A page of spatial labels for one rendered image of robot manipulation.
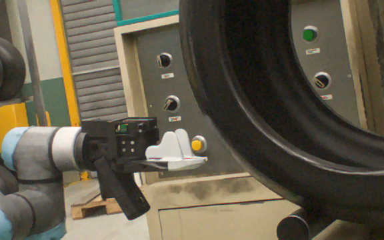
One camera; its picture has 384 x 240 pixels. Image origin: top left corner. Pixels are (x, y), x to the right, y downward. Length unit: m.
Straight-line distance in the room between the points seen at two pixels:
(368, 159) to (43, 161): 0.53
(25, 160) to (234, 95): 0.44
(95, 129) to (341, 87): 0.62
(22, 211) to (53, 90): 10.11
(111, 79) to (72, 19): 0.95
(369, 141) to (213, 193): 0.60
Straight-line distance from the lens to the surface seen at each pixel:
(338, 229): 1.33
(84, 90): 11.35
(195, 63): 1.18
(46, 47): 11.49
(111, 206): 7.87
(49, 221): 1.44
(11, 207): 1.37
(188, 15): 1.18
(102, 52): 11.24
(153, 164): 1.32
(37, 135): 1.44
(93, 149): 1.40
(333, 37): 1.80
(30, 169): 1.44
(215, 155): 1.93
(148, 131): 1.38
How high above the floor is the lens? 1.13
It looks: 3 degrees down
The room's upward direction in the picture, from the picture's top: 9 degrees counter-clockwise
